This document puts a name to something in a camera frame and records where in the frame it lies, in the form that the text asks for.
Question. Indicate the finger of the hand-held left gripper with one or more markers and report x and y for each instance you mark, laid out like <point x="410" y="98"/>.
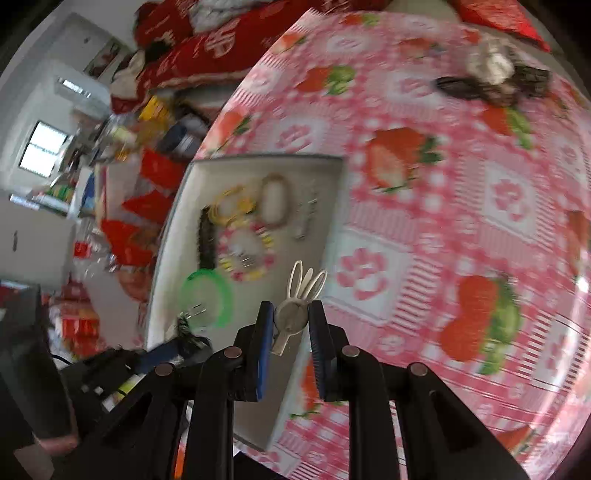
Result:
<point x="159" y="354"/>

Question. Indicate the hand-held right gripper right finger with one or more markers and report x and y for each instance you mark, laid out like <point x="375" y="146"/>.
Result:
<point x="317" y="350"/>

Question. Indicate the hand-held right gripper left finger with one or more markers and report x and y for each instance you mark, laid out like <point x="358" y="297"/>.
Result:
<point x="264" y="350"/>

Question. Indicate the cream rabbit hair clip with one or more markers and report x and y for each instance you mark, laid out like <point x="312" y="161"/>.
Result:
<point x="291" y="318"/>

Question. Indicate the green plastic bangle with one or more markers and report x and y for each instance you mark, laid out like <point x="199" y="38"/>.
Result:
<point x="226" y="295"/>

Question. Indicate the black beaded hair clip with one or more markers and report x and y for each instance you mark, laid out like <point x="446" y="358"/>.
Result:
<point x="206" y="240"/>

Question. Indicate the silver dangle earrings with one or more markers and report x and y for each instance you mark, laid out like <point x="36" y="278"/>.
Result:
<point x="302" y="226"/>

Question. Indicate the white tray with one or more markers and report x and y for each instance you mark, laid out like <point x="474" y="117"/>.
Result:
<point x="323" y="184"/>

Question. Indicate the black panel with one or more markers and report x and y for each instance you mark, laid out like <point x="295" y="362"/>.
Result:
<point x="23" y="346"/>

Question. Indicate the white cabinet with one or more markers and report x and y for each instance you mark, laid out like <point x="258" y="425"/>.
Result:
<point x="32" y="240"/>

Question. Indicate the pile of colourful packets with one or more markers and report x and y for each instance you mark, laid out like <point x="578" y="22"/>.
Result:
<point x="134" y="203"/>

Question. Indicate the window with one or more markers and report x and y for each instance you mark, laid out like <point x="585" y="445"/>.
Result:
<point x="39" y="147"/>

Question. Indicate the white air conditioner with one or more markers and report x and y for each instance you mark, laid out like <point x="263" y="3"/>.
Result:
<point x="78" y="90"/>

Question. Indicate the dark brown long hair clip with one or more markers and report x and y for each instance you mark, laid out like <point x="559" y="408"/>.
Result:
<point x="457" y="87"/>

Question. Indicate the red plastic bag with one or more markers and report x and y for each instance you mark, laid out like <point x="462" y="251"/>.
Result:
<point x="498" y="16"/>

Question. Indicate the wall picture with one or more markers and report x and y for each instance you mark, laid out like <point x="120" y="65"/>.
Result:
<point x="108" y="55"/>

